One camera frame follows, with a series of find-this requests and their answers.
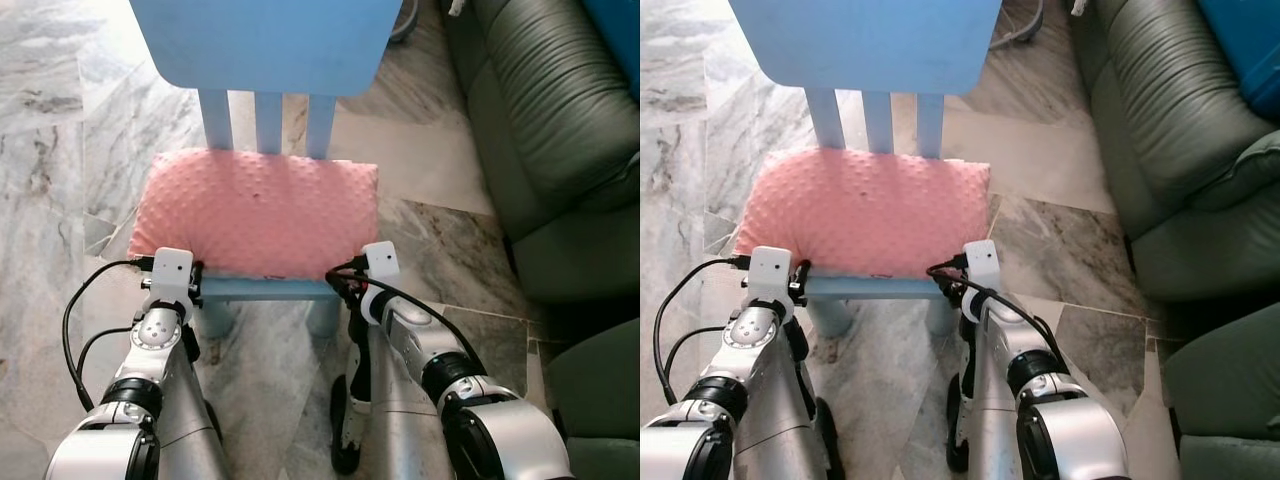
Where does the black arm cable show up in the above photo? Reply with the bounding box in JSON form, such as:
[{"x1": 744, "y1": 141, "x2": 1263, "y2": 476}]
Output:
[
  {"x1": 653, "y1": 255, "x2": 751, "y2": 379},
  {"x1": 326, "y1": 256, "x2": 489, "y2": 379},
  {"x1": 925, "y1": 256, "x2": 1067, "y2": 377},
  {"x1": 62, "y1": 257, "x2": 157, "y2": 411}
]

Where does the silver left robot leg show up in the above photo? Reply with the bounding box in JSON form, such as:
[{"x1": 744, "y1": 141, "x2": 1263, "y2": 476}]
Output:
[
  {"x1": 735, "y1": 325, "x2": 847, "y2": 480},
  {"x1": 160, "y1": 325, "x2": 233, "y2": 480}
]

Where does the light blue wooden chair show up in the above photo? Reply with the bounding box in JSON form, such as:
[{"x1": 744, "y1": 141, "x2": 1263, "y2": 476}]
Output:
[
  {"x1": 728, "y1": 0, "x2": 1004, "y2": 339},
  {"x1": 130, "y1": 0, "x2": 404, "y2": 339}
]

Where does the grey floor cable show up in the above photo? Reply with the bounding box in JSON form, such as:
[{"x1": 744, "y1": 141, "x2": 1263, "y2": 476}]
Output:
[
  {"x1": 985, "y1": 0, "x2": 1047, "y2": 50},
  {"x1": 388, "y1": 0, "x2": 423, "y2": 44}
]

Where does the pink dotted pillow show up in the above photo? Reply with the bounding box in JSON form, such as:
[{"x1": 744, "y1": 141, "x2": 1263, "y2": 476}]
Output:
[
  {"x1": 128, "y1": 148, "x2": 381, "y2": 283},
  {"x1": 733, "y1": 148, "x2": 993, "y2": 281}
]

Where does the silver robot leg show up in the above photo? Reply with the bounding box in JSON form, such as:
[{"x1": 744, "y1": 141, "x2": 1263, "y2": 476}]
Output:
[
  {"x1": 945, "y1": 325, "x2": 1031, "y2": 480},
  {"x1": 735, "y1": 325, "x2": 847, "y2": 480},
  {"x1": 160, "y1": 325, "x2": 233, "y2": 480},
  {"x1": 330, "y1": 318, "x2": 446, "y2": 480}
]

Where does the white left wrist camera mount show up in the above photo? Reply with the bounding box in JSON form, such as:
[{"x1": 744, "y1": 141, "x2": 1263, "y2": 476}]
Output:
[
  {"x1": 746, "y1": 246, "x2": 794, "y2": 323},
  {"x1": 147, "y1": 248, "x2": 197, "y2": 303}
]

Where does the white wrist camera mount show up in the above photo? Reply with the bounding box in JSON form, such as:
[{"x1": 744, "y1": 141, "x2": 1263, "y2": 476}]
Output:
[
  {"x1": 147, "y1": 248, "x2": 197, "y2": 303},
  {"x1": 358, "y1": 241, "x2": 403, "y2": 323},
  {"x1": 960, "y1": 239, "x2": 1002, "y2": 321},
  {"x1": 746, "y1": 246, "x2": 794, "y2": 323}
]

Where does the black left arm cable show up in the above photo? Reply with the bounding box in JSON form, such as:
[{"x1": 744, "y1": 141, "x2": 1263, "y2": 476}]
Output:
[
  {"x1": 653, "y1": 255, "x2": 751, "y2": 379},
  {"x1": 62, "y1": 257, "x2": 157, "y2": 411}
]

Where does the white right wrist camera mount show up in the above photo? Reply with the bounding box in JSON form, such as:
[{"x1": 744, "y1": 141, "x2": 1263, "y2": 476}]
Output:
[
  {"x1": 960, "y1": 239, "x2": 1002, "y2": 321},
  {"x1": 358, "y1": 241, "x2": 403, "y2": 323}
]

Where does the grey-green leather sofa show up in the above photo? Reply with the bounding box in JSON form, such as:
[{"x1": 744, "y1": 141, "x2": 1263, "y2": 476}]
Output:
[
  {"x1": 440, "y1": 0, "x2": 641, "y2": 480},
  {"x1": 1070, "y1": 0, "x2": 1280, "y2": 480}
]

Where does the silver right robot leg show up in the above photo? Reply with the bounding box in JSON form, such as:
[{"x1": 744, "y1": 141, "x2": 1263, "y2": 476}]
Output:
[
  {"x1": 945, "y1": 325, "x2": 1031, "y2": 480},
  {"x1": 330, "y1": 318, "x2": 446, "y2": 480}
]

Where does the blue plastic box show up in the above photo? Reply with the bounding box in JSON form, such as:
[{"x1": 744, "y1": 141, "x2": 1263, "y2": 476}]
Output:
[
  {"x1": 583, "y1": 0, "x2": 641, "y2": 101},
  {"x1": 1195, "y1": 0, "x2": 1280, "y2": 123}
]

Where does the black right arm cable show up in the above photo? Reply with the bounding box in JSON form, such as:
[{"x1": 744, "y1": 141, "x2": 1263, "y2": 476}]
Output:
[
  {"x1": 925, "y1": 256, "x2": 1067, "y2": 377},
  {"x1": 326, "y1": 256, "x2": 489, "y2": 379}
]

